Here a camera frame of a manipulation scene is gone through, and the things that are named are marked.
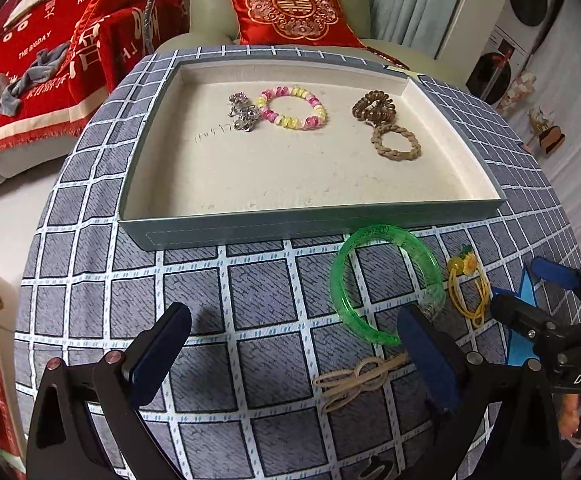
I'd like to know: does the grey braided cable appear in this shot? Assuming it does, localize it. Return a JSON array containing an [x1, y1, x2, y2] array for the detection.
[[142, 0, 174, 57]]

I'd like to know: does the red embroidered cushion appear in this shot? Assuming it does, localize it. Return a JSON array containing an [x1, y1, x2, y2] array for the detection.
[[231, 0, 364, 49]]

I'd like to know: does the grey jewelry tray beige lining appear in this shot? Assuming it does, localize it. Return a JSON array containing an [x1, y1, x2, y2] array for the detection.
[[118, 53, 505, 250]]

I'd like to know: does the brown braided bracelet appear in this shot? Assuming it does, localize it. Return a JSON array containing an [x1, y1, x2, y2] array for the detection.
[[369, 121, 423, 162]]

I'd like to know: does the beige rubber band hair tie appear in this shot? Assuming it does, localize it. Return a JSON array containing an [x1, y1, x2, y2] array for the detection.
[[312, 351, 412, 413]]

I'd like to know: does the green leather armchair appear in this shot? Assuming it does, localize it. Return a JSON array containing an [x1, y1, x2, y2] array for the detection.
[[157, 0, 466, 90]]

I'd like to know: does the brown hair tie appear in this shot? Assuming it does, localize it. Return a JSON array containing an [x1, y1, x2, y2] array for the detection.
[[351, 89, 398, 127]]

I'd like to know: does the pink yellow beaded bracelet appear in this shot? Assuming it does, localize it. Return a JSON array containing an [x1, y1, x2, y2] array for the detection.
[[254, 84, 328, 131]]

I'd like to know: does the green translucent bangle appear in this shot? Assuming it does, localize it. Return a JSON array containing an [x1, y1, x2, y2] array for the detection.
[[329, 224, 445, 347]]

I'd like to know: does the blue grid tablecloth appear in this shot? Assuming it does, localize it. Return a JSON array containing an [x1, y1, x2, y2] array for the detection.
[[14, 47, 581, 479]]

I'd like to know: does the red blanket with lettering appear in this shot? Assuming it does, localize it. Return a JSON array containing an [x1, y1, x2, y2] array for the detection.
[[0, 0, 188, 152]]

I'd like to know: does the white washing machine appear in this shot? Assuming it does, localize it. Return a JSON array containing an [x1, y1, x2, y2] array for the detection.
[[466, 0, 554, 106]]

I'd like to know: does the yellow sunflower hair tie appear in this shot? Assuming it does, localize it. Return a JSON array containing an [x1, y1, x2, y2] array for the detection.
[[446, 244, 492, 330]]

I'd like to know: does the blue star sticker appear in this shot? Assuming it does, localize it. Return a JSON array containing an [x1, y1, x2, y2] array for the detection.
[[491, 268, 537, 366]]

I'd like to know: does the grey cloth on blanket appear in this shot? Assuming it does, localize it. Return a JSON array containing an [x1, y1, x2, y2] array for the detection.
[[0, 41, 70, 117]]

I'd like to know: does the silver crystal hair clip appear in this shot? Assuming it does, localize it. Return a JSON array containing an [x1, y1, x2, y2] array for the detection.
[[228, 92, 261, 132]]

